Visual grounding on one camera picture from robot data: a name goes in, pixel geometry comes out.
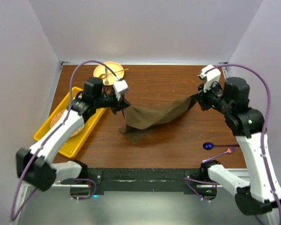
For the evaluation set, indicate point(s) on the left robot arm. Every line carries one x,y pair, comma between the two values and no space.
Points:
85,104

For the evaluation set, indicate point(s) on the silver fork on plate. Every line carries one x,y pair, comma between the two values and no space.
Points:
106,82

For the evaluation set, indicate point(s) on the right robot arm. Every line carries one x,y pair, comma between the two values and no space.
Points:
253,197

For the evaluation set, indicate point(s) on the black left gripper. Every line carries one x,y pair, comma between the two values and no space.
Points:
120,105

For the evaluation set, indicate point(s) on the iridescent purple fork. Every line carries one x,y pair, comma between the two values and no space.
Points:
228,151

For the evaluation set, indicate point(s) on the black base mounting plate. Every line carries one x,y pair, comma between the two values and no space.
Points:
148,180

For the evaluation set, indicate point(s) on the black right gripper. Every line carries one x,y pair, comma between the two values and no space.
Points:
201,97

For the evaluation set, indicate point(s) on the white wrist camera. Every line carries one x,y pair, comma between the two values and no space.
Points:
120,88
209,75

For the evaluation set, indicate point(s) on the brown cloth napkin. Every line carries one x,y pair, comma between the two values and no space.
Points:
140,121

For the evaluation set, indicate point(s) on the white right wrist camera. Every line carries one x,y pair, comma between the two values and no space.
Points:
209,75

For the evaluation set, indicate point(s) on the beige round plate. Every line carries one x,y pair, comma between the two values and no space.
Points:
114,66

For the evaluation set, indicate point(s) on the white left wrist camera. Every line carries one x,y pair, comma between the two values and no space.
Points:
120,88

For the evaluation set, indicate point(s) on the iridescent blue spoon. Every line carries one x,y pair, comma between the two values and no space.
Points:
210,145

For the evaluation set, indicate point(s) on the yellow plastic tray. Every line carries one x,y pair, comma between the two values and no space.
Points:
60,139

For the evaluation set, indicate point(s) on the gold spoon on plate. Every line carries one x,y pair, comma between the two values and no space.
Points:
112,72

